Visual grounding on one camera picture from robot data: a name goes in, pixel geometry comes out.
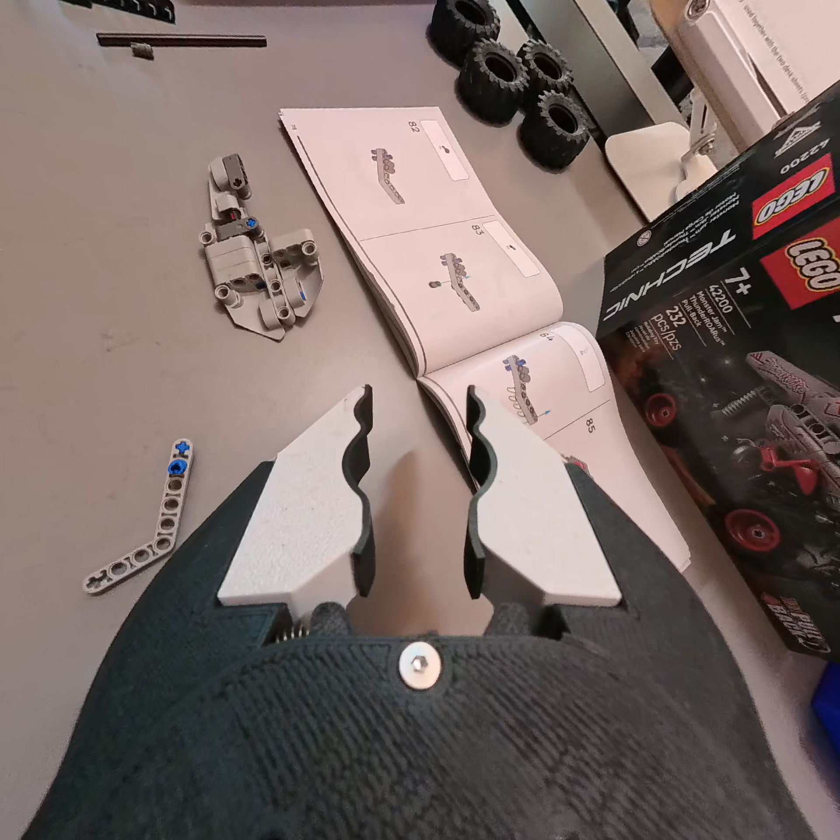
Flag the grey angled beam blue pin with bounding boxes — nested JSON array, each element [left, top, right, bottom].
[[82, 438, 196, 597]]

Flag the black toy beam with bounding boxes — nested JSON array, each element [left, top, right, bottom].
[[58, 0, 177, 25]]

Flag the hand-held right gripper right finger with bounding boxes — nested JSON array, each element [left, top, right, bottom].
[[462, 385, 623, 624]]

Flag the grey brick assembly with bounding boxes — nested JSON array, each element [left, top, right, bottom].
[[199, 154, 324, 342]]

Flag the blue plastic bin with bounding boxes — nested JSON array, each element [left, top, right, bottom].
[[810, 661, 840, 746]]

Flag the black toy car box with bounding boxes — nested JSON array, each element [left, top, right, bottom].
[[596, 85, 840, 656]]

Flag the white instruction booklet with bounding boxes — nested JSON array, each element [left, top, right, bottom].
[[279, 105, 693, 572]]

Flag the white sign stand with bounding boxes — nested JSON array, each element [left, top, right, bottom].
[[604, 0, 723, 224]]

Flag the black toy axle rod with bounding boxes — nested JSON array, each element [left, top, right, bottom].
[[96, 33, 268, 49]]

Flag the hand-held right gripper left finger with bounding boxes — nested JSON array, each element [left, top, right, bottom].
[[217, 384, 376, 624]]

